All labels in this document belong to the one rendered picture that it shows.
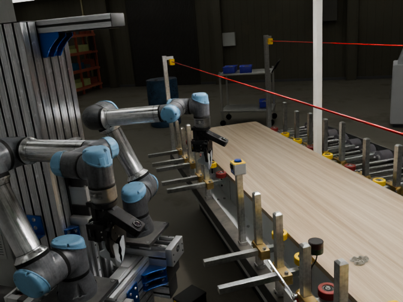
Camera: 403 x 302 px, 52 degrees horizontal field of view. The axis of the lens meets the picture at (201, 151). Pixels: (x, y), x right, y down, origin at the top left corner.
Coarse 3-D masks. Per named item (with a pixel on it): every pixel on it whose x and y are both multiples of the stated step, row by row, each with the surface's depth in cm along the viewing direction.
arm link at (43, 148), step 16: (16, 144) 141; (32, 144) 139; (48, 144) 135; (64, 144) 132; (80, 144) 129; (96, 144) 125; (112, 144) 129; (16, 160) 141; (32, 160) 140; (48, 160) 137
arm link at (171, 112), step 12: (96, 108) 186; (120, 108) 184; (132, 108) 182; (144, 108) 180; (156, 108) 178; (168, 108) 174; (180, 108) 179; (84, 120) 188; (96, 120) 183; (108, 120) 183; (120, 120) 182; (132, 120) 181; (144, 120) 180; (156, 120) 179; (168, 120) 175
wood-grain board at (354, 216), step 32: (224, 128) 437; (256, 128) 426; (224, 160) 336; (256, 160) 330; (288, 160) 323; (320, 160) 317; (288, 192) 264; (320, 192) 260; (352, 192) 256; (384, 192) 252; (288, 224) 223; (320, 224) 220; (352, 224) 218; (384, 224) 215; (320, 256) 191; (352, 256) 189; (384, 256) 187; (352, 288) 167; (384, 288) 166
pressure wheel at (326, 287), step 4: (320, 284) 171; (324, 284) 170; (328, 284) 170; (332, 284) 170; (320, 288) 168; (324, 288) 168; (328, 288) 167; (332, 288) 168; (320, 292) 166; (324, 292) 165; (328, 292) 165; (332, 292) 165; (320, 296) 167; (324, 296) 165; (328, 296) 165; (332, 296) 165; (328, 300) 165; (332, 300) 165
